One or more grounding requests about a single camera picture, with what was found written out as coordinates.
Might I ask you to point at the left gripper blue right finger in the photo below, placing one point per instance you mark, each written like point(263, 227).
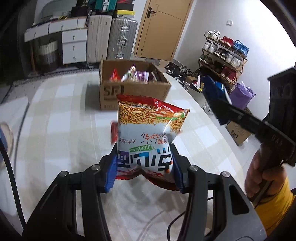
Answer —
point(217, 208)

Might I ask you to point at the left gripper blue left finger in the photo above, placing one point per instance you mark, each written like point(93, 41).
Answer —
point(54, 217)

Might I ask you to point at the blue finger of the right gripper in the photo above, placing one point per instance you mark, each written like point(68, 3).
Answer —
point(226, 112)
point(216, 90)

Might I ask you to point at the noodle snack bag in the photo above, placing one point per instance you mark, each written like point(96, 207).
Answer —
point(146, 128)

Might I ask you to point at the red snack packet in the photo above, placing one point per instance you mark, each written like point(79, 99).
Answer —
point(114, 132)

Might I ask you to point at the yellow right sleeve forearm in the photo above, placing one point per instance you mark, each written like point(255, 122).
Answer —
point(272, 210)

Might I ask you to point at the person's right hand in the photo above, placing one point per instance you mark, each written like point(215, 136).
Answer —
point(254, 177)

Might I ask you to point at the small cardboard cat box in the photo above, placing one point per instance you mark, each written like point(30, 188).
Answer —
point(238, 134)

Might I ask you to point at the shoe rack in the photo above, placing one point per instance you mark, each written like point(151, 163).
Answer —
point(223, 57)

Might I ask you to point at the cardboard SF box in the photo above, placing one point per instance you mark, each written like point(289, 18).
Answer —
point(110, 89)

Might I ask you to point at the purple candy bag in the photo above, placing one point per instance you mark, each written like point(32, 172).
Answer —
point(133, 75)

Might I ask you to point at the wooden door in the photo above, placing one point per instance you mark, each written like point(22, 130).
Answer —
point(160, 29)

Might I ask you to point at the blue bowl stack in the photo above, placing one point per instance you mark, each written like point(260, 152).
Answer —
point(7, 138)

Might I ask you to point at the red orange snack bag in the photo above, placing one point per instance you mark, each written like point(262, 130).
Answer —
point(115, 77)

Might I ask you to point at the silver suitcase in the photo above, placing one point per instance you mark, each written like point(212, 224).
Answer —
point(121, 38)

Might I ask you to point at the yellow box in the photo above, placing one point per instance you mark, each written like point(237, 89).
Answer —
point(125, 14)

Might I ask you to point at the black shoe box stack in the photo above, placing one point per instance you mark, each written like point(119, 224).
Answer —
point(124, 5)

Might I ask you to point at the beige suitcase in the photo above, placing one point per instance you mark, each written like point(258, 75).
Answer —
point(97, 38)

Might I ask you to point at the teal suitcase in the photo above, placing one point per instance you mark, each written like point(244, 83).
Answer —
point(110, 5)

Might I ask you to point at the white drawer desk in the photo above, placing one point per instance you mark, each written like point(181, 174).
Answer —
point(70, 34)

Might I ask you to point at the laundry basket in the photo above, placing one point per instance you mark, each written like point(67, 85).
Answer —
point(48, 56)

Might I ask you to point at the oval mirror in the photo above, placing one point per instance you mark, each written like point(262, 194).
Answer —
point(47, 9)

